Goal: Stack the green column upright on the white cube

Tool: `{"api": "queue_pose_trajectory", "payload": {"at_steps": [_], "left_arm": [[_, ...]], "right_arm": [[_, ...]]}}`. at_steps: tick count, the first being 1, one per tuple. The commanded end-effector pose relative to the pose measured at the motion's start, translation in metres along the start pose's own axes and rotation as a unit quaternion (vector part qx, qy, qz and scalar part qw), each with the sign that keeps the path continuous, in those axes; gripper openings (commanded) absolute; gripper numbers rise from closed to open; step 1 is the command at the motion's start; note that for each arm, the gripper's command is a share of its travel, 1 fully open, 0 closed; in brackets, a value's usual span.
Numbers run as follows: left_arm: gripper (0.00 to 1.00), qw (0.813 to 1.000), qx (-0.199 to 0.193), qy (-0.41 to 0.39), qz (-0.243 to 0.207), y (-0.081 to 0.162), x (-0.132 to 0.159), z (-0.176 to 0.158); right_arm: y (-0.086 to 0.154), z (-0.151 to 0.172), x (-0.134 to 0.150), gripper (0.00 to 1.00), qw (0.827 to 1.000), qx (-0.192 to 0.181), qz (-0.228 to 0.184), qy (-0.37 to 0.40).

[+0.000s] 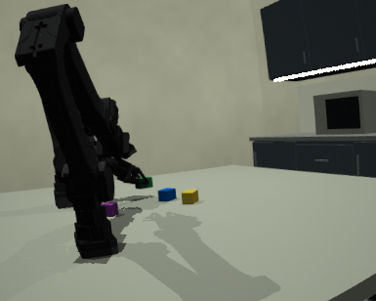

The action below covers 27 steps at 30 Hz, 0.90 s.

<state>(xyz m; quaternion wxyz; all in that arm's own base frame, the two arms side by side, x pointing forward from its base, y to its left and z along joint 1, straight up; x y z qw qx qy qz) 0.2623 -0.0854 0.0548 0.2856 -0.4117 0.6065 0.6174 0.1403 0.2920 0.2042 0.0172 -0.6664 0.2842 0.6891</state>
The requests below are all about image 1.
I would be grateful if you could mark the purple cube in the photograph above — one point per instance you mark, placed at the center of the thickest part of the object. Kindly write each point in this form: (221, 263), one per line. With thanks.
(111, 208)

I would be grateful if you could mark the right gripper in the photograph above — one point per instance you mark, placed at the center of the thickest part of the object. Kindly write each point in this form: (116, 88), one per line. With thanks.
(117, 149)

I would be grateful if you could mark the yellow block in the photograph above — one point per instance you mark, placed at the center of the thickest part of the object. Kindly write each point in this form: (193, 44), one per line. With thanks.
(190, 197)

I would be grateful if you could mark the blue block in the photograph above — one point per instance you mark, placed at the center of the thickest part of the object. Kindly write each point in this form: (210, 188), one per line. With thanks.
(167, 194)

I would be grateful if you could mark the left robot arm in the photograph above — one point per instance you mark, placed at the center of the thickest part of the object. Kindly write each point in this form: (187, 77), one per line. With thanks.
(59, 161)

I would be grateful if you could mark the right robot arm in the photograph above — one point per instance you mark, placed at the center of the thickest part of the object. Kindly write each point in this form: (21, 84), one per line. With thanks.
(54, 62)

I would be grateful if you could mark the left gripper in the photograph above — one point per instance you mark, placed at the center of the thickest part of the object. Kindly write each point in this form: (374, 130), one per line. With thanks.
(126, 177)

